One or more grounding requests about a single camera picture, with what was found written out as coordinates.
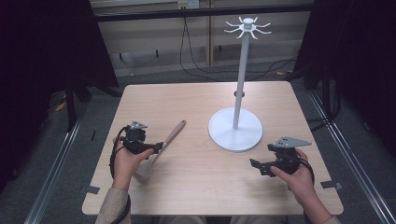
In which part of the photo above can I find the white wall socket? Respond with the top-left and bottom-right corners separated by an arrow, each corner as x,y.
177,0 -> 200,10

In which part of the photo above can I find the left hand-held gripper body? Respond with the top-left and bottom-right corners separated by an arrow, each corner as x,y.
122,120 -> 157,156

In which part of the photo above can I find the grey table bracket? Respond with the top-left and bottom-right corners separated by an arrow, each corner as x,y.
319,179 -> 345,191
79,185 -> 101,195

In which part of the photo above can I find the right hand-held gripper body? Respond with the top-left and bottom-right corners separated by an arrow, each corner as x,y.
266,135 -> 313,175

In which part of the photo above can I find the black floor cable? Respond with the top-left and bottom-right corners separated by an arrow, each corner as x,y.
178,17 -> 300,82

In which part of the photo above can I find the person's right hand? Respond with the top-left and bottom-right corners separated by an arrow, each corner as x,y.
269,147 -> 316,216

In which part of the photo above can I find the black stand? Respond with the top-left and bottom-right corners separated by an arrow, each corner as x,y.
64,74 -> 92,133

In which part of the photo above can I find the black curtain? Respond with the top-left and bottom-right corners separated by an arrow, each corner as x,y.
293,0 -> 396,158
0,0 -> 120,194

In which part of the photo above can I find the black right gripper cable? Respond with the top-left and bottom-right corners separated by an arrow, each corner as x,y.
297,156 -> 316,188

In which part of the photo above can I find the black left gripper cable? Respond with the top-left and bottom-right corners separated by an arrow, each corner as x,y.
108,125 -> 133,224

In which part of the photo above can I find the person's left hand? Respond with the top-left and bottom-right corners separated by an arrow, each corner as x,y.
111,135 -> 155,191

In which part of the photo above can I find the metal floor rail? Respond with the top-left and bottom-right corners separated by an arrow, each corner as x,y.
23,105 -> 89,224
307,90 -> 396,224

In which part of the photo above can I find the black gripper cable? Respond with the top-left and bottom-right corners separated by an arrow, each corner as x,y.
108,125 -> 133,224
297,156 -> 316,188

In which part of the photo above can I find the white hook stand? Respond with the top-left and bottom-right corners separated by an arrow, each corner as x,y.
207,16 -> 273,154

